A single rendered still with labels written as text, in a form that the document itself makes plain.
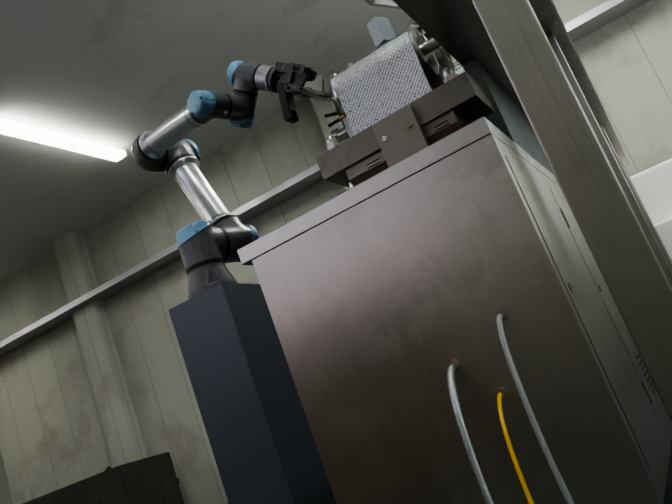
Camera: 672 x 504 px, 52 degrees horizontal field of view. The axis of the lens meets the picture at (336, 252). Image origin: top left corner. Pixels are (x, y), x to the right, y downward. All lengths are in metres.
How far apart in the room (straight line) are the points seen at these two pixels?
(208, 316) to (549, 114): 1.28
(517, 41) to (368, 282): 0.73
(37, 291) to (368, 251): 6.98
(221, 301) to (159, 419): 5.28
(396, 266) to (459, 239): 0.15
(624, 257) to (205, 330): 1.33
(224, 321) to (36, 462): 6.63
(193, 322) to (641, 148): 4.11
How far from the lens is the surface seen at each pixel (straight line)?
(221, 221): 2.16
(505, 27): 0.93
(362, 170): 1.60
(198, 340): 1.96
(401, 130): 1.54
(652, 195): 4.55
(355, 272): 1.50
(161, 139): 2.20
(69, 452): 8.05
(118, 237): 7.46
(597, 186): 0.86
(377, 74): 1.85
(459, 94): 1.54
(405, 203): 1.47
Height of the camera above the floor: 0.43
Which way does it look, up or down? 13 degrees up
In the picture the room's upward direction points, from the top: 21 degrees counter-clockwise
